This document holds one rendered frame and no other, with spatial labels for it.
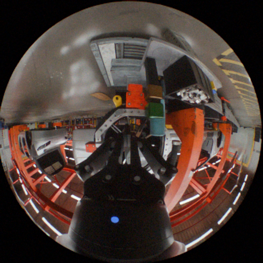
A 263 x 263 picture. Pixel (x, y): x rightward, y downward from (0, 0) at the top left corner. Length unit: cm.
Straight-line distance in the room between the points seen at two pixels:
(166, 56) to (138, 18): 46
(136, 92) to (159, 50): 35
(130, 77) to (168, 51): 56
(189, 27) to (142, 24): 33
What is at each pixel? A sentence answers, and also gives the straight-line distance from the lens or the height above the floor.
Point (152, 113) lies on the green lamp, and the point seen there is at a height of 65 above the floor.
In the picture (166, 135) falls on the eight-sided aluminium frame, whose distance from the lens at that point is 59.
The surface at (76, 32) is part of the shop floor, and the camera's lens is 78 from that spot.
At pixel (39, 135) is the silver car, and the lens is 265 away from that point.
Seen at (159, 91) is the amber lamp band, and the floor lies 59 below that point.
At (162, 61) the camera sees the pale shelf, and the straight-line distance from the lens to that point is 31.
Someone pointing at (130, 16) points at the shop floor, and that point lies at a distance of 68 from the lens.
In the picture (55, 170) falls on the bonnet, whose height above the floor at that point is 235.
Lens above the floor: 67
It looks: 7 degrees up
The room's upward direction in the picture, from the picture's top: 180 degrees counter-clockwise
